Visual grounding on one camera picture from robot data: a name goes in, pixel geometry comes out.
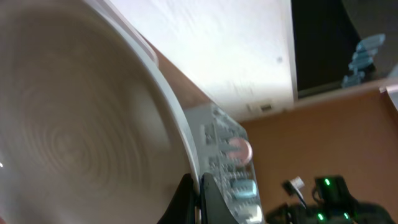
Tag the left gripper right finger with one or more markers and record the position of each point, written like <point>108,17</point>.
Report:
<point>212,205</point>

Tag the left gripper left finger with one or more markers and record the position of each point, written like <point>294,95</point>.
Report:
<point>181,209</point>

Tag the light blue cup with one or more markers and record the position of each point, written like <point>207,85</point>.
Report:
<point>244,188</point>

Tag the white cup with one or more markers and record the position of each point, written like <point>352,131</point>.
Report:
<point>252,214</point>

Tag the pink bowl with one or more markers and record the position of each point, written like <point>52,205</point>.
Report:
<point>243,152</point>

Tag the grey plate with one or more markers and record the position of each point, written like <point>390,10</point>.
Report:
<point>91,131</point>

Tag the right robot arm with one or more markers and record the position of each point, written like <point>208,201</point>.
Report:
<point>334,204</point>

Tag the grey dishwasher rack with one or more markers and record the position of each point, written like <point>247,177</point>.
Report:
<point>212,129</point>

